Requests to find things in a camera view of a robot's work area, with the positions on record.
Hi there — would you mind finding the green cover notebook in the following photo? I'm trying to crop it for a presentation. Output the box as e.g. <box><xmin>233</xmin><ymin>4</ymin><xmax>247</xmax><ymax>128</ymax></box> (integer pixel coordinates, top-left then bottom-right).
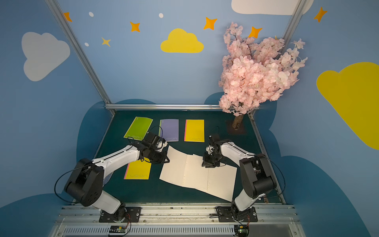
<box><xmin>124</xmin><ymin>117</ymin><xmax>153</xmax><ymax>141</ymax></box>

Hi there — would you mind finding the white lined notebook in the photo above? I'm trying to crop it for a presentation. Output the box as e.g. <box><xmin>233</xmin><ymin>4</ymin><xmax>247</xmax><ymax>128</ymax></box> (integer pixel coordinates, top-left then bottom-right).
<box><xmin>159</xmin><ymin>119</ymin><xmax>179</xmax><ymax>142</ymax></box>

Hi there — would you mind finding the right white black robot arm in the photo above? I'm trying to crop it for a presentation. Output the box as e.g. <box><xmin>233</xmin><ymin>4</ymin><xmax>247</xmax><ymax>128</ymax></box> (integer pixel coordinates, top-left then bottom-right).
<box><xmin>202</xmin><ymin>134</ymin><xmax>277</xmax><ymax>215</ymax></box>

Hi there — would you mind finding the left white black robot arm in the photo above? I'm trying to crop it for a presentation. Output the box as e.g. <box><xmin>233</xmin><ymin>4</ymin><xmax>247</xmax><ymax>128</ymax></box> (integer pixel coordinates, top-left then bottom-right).
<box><xmin>64</xmin><ymin>132</ymin><xmax>170</xmax><ymax>214</ymax></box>

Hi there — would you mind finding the right controller board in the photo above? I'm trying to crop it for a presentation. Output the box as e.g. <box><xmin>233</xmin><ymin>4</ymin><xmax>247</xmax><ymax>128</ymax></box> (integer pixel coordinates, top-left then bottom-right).
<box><xmin>234</xmin><ymin>225</ymin><xmax>249</xmax><ymax>237</ymax></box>

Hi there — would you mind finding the controller board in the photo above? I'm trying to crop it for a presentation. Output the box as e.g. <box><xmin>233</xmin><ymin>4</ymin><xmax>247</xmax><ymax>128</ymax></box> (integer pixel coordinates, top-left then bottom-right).
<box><xmin>108</xmin><ymin>225</ymin><xmax>127</xmax><ymax>237</ymax></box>
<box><xmin>234</xmin><ymin>225</ymin><xmax>249</xmax><ymax>237</ymax></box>

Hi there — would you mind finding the left controller board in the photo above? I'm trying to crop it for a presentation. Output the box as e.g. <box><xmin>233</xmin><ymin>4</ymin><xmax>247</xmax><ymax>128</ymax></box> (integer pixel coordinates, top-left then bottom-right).
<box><xmin>108</xmin><ymin>225</ymin><xmax>127</xmax><ymax>237</ymax></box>

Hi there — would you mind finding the pink cherry blossom tree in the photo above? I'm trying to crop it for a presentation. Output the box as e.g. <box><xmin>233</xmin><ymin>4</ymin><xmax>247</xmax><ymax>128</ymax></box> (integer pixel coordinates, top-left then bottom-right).
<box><xmin>219</xmin><ymin>23</ymin><xmax>307</xmax><ymax>117</ymax></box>

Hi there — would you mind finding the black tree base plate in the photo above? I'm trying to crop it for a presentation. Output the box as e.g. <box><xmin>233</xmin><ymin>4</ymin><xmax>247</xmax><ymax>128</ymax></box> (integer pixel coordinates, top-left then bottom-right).
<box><xmin>226</xmin><ymin>119</ymin><xmax>247</xmax><ymax>135</ymax></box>

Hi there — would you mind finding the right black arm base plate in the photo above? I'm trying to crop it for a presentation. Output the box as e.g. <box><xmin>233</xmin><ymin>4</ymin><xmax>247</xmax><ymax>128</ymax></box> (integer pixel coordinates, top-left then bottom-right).
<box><xmin>215</xmin><ymin>206</ymin><xmax>258</xmax><ymax>222</ymax></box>

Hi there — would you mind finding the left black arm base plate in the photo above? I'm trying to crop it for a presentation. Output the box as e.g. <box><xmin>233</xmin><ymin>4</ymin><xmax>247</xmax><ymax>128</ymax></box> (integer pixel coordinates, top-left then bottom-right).
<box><xmin>99</xmin><ymin>205</ymin><xmax>141</xmax><ymax>223</ymax></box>

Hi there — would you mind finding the aluminium rail frame front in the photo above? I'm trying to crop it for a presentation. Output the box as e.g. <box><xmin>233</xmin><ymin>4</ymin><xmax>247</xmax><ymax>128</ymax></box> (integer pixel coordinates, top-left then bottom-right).
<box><xmin>49</xmin><ymin>203</ymin><xmax>306</xmax><ymax>237</ymax></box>

